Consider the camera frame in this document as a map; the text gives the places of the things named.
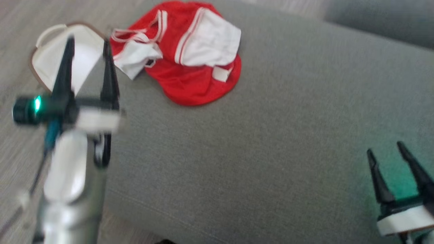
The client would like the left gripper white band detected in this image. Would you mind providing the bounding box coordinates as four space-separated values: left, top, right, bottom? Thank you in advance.
12 34 124 133

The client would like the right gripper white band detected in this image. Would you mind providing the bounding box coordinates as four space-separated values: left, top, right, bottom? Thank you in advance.
367 141 434 237

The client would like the red and white jersey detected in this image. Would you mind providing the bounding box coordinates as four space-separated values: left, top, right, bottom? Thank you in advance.
110 1 243 106

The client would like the white container brown rim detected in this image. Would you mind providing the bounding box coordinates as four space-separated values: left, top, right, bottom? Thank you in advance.
29 22 109 97

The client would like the large grey sofa seat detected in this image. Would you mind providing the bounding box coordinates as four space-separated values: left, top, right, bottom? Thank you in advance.
73 0 434 244

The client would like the grey sofa seat cushion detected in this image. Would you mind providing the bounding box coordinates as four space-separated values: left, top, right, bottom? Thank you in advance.
324 0 434 49

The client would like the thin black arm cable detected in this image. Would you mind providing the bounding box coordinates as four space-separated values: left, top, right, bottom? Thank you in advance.
0 122 63 238

